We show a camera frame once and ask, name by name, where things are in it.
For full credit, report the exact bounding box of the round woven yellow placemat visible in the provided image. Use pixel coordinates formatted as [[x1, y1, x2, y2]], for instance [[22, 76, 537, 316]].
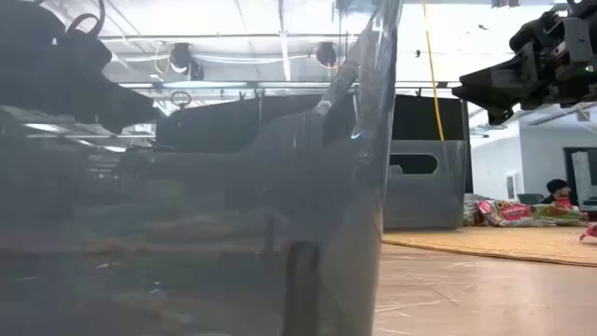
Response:
[[382, 225, 597, 269]]

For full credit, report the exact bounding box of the grey translucent plastic bin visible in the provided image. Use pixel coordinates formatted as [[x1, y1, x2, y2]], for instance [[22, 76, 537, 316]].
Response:
[[383, 138, 468, 231], [0, 0, 403, 336]]

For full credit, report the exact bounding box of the person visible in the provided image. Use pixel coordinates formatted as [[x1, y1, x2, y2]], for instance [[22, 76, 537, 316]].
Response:
[[540, 178, 574, 206]]

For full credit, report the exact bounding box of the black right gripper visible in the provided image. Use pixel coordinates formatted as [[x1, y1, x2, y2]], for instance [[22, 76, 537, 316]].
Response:
[[451, 7, 597, 127]]

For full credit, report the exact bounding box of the dark doorway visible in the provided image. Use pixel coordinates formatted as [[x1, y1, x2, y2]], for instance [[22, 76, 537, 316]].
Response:
[[562, 147, 597, 211]]

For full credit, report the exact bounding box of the black overhead-mounted device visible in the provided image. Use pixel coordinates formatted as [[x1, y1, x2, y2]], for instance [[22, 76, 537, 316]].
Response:
[[314, 41, 338, 68], [168, 42, 205, 81]]

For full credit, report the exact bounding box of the yellow hanging cable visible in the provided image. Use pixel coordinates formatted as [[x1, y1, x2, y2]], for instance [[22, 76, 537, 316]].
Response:
[[421, 0, 446, 142]]

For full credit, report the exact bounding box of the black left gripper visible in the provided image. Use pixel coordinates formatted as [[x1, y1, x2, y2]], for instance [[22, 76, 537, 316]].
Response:
[[0, 0, 160, 134]]

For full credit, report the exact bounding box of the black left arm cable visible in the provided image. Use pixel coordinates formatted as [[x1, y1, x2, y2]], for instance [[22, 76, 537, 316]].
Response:
[[64, 0, 107, 38]]

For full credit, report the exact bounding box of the black partition screen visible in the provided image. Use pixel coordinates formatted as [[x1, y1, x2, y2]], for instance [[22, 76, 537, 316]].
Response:
[[155, 92, 473, 206]]

